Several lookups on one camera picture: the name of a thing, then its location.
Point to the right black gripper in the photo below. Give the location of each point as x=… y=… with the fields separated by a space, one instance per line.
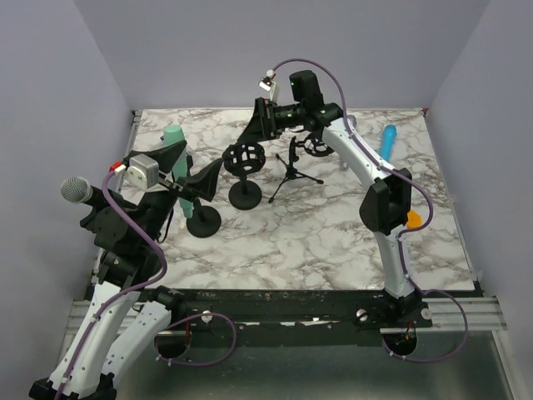
x=256 y=128

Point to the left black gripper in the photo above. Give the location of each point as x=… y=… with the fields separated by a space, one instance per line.
x=204 y=182

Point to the black round-base shock mount stand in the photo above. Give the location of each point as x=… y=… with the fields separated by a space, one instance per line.
x=242 y=160

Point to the grey microphone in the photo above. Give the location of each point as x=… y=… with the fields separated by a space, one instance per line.
x=352 y=121

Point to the blue microphone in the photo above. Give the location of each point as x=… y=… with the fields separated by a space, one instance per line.
x=388 y=137

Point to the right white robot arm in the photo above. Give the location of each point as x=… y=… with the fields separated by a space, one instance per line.
x=387 y=203

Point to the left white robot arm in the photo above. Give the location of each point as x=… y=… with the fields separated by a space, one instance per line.
x=136 y=198

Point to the teal microphone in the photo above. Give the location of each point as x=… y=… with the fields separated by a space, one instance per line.
x=174 y=134

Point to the black round-base clip stand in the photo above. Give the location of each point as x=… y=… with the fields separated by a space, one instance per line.
x=205 y=221

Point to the black microphone silver grille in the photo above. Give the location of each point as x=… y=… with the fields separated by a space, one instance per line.
x=78 y=190

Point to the orange tape measure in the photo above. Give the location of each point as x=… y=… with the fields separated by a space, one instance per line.
x=414 y=220

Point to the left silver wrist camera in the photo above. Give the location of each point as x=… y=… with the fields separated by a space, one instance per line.
x=139 y=170

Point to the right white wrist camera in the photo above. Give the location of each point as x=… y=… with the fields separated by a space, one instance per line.
x=268 y=83

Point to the black tripod shock mount stand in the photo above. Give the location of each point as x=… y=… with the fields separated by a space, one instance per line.
x=313 y=146

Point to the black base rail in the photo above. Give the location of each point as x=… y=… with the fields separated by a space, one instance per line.
x=292 y=318

